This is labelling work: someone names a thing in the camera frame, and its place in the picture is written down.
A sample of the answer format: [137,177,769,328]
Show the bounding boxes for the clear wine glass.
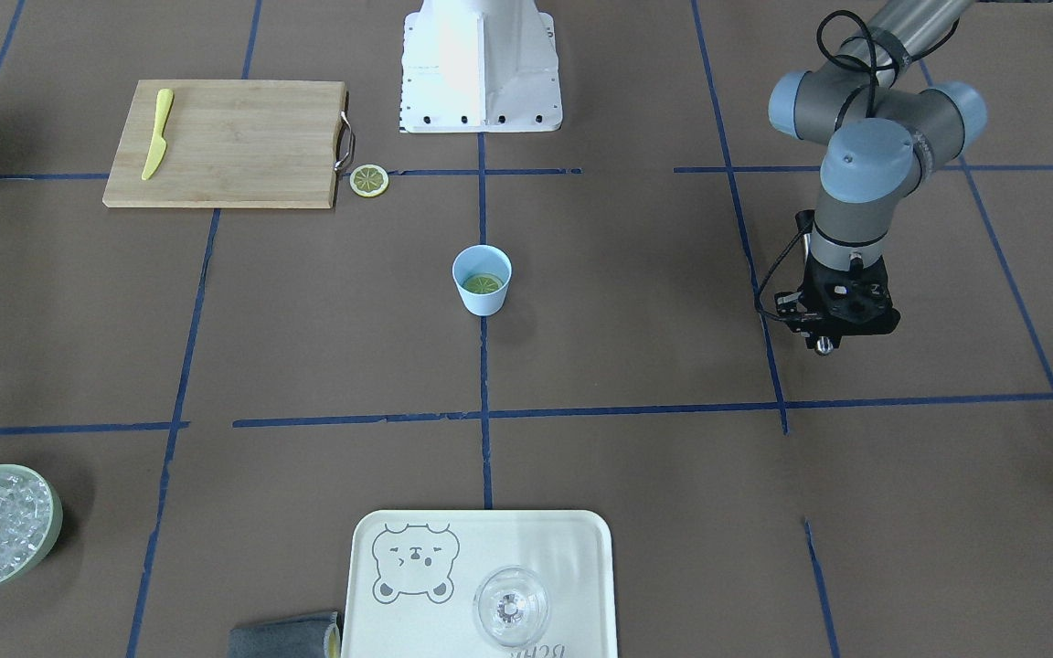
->
[473,565,551,650]

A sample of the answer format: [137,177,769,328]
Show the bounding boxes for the bamboo cutting board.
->
[101,80,355,210]

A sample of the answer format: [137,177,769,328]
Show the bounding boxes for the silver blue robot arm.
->
[755,1,989,355]

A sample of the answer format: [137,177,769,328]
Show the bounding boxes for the yellow plastic knife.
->
[141,88,175,182]

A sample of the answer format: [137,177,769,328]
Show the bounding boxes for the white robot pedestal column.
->
[399,1,564,134]

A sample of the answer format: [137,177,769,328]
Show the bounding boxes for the cream bear tray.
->
[340,511,619,657]

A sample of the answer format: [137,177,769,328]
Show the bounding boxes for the light blue cup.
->
[452,245,514,317]

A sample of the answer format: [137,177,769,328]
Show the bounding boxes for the lemon slice on table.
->
[347,164,389,198]

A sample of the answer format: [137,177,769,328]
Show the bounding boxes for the metal muddler black tip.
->
[814,335,836,356]

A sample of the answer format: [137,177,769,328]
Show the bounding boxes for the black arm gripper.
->
[774,257,901,350]

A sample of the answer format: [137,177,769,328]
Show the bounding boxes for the yellow lemon slices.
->
[463,273,505,295]

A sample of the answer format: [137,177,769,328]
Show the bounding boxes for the dark grey folded cloth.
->
[227,611,340,657]

